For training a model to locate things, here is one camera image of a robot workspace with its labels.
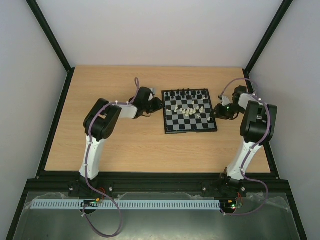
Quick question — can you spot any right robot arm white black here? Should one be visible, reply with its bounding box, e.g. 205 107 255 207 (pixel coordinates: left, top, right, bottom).
212 85 278 197

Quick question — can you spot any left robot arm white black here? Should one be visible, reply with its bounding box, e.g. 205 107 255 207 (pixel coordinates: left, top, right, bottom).
68 86 164 198

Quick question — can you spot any right frame post black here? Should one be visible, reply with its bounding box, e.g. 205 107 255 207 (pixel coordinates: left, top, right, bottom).
244 0 294 73

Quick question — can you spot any black magnetic chess board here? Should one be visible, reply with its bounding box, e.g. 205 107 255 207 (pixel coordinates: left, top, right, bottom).
162 95 218 135

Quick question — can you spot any black chess piece row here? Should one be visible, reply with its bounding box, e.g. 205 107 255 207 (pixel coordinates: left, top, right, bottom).
161 88 210 101

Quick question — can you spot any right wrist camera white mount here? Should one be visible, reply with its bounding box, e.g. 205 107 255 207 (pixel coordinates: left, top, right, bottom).
218 95 231 107

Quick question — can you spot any left frame post black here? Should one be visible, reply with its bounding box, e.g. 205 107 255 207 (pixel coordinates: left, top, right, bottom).
26 0 75 73

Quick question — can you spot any frame post black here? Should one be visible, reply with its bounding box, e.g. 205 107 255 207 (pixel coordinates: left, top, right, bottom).
244 0 294 73
26 0 75 73

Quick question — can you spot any black aluminium frame rail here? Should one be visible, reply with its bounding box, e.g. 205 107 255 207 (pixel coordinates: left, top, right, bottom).
23 171 292 198

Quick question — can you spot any light blue slotted cable duct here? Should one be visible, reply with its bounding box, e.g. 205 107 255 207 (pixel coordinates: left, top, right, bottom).
30 199 221 211

